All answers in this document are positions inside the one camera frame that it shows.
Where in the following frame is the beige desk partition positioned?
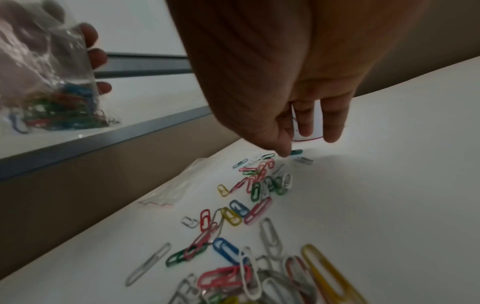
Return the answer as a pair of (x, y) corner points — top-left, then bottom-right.
(356, 0), (480, 97)

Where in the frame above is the white paper cup red rim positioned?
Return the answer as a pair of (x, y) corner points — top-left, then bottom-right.
(291, 99), (325, 142)

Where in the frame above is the bundle of colourful paper clips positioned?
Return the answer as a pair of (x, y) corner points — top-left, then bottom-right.
(7, 83), (121, 133)

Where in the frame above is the person's right hand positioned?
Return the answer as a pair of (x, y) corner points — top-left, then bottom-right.
(164, 0), (432, 158)

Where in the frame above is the glass topped desk partition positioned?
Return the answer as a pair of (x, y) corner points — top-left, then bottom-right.
(0, 52), (245, 281)

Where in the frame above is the clear zip plastic bag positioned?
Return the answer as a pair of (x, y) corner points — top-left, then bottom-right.
(138, 157), (223, 207)
(0, 0), (121, 134)

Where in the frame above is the pile of colourful paper clips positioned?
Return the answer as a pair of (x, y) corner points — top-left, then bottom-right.
(125, 148), (371, 304)

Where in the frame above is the person's left hand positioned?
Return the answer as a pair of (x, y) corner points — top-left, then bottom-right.
(0, 0), (114, 105)

